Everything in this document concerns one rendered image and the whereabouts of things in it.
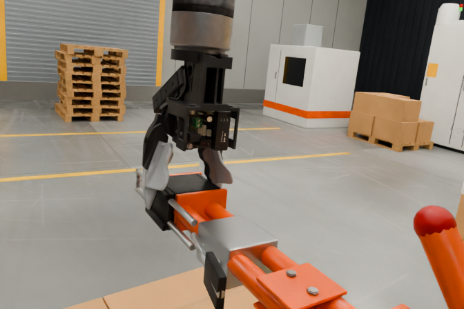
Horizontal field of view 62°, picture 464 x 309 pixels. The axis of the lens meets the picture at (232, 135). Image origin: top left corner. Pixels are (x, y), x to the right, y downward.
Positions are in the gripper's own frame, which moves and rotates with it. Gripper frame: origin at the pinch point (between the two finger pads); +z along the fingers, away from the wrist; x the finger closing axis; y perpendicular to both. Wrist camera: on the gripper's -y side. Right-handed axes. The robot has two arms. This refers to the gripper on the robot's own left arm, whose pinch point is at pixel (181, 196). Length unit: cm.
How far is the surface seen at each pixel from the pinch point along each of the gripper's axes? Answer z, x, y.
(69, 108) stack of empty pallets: 95, 78, -657
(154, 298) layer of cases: 70, 26, -73
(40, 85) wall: 83, 52, -903
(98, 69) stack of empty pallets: 24, 124, -657
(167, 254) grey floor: 123, 79, -188
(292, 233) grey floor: 121, 188, -181
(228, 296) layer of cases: 70, 52, -64
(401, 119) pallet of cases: 57, 572, -367
